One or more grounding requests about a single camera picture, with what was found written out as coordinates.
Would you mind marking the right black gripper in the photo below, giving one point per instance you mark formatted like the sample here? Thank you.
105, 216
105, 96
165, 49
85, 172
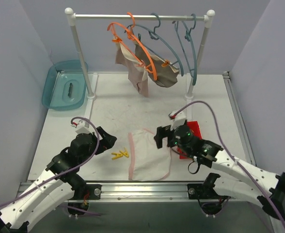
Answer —
167, 136

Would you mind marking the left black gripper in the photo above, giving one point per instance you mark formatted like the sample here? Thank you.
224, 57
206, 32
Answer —
100, 140

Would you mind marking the yellow clothespin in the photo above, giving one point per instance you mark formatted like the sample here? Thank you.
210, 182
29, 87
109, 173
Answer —
125, 153
116, 156

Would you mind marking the white pink-trimmed underwear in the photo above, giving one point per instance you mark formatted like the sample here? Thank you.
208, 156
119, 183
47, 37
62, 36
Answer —
147, 162

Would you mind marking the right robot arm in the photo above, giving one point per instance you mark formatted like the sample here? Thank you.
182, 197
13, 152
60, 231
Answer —
248, 182

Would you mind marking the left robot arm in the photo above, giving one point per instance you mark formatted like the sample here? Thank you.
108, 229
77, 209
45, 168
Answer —
22, 217

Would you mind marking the grey beige underwear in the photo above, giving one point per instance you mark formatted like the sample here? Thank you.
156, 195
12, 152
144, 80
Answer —
167, 76

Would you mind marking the beige brown underwear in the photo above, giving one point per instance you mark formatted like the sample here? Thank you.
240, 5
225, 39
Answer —
137, 75

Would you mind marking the orange clothespin on blue hanger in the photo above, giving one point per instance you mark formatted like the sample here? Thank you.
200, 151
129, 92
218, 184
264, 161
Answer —
166, 63

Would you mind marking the orange plastic hanger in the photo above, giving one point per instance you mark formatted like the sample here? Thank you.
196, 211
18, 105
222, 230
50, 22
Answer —
130, 35

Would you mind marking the red plastic bin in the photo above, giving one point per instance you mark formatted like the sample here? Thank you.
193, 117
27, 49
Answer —
194, 126

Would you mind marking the white clothes rack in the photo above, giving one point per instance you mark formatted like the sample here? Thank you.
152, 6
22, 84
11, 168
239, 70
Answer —
189, 23

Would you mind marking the teal plastic basin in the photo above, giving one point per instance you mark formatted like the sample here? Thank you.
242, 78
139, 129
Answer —
65, 86

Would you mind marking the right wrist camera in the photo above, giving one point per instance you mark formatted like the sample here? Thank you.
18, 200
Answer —
177, 119

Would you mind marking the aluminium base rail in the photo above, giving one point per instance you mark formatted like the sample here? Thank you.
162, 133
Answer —
145, 191

